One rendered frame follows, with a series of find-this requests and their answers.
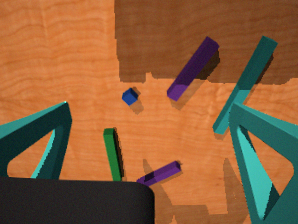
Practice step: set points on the turquoise rod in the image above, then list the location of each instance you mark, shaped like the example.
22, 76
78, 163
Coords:
256, 64

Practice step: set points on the small blue cube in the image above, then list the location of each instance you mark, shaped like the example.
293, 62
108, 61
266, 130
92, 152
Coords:
129, 96

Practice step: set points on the green rod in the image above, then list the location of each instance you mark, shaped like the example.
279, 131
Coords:
112, 153

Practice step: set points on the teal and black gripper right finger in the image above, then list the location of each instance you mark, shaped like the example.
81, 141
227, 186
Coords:
260, 193

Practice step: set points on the purple rod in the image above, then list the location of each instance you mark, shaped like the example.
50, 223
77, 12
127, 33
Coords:
160, 174
196, 63

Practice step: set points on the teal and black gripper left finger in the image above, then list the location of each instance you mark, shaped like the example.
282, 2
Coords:
18, 135

